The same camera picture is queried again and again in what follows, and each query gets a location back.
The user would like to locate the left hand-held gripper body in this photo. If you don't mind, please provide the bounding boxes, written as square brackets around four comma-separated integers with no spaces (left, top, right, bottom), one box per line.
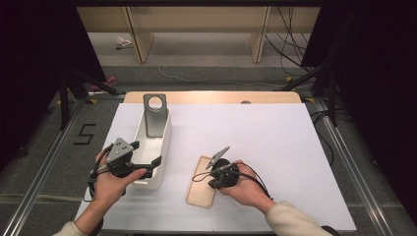
[105,137,155,180]

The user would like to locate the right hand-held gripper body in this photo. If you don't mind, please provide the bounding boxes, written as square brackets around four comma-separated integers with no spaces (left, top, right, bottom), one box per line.
[205,146,241,190]

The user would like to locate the white plastic storage bin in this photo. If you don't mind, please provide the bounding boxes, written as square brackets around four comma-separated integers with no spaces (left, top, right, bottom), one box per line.
[131,106,173,191]

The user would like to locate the beige phone case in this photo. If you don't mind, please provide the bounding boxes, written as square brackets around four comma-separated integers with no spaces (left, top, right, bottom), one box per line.
[185,155,219,209]

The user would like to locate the grey phone case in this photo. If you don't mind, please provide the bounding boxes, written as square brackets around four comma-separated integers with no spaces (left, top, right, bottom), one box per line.
[143,93,169,139]

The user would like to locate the person's right hand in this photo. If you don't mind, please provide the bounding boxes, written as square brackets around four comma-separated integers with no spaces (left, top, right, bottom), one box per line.
[218,159,277,214]

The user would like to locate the person's left hand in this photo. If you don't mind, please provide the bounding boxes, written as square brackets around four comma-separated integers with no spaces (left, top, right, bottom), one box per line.
[92,148,149,210]

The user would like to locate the white table cover sheet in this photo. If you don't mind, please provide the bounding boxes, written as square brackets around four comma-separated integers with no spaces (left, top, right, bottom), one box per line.
[75,102,358,232]

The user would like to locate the pink item on floor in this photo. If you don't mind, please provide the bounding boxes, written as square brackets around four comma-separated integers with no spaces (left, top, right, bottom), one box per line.
[89,76,119,92]

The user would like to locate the black metal stand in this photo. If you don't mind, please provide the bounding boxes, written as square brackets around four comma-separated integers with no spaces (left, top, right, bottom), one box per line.
[281,62,340,127]
[58,67,121,132]

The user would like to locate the light wooden shelf unit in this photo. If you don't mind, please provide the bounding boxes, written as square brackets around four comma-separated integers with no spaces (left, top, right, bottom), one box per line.
[77,6,322,64]

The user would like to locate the small white floor object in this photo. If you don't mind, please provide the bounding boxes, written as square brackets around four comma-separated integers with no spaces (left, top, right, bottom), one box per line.
[115,35,133,51]

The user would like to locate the dark curtain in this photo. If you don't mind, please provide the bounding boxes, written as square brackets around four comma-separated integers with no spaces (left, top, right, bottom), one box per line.
[301,0,417,227]
[0,0,107,165]

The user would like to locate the left hand-held gripper cable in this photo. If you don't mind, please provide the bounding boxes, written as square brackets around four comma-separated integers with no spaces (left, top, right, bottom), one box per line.
[83,146,127,203]

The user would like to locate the hand-held gripper cable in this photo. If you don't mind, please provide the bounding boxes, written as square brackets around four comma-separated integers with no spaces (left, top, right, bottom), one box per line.
[191,161,273,201]
[83,146,127,203]

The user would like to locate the right hand-held gripper cable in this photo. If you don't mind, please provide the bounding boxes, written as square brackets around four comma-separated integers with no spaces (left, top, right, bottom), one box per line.
[191,161,273,201]

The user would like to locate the metal floor rail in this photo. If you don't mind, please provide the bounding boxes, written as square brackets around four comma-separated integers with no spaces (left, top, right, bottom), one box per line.
[313,97,394,236]
[1,94,89,236]

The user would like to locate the black floor cables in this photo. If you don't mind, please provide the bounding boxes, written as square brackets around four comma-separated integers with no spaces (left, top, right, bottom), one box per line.
[309,107,353,166]

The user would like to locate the black hanging cables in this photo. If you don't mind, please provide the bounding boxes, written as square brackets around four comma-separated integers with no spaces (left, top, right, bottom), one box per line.
[265,6,316,72]

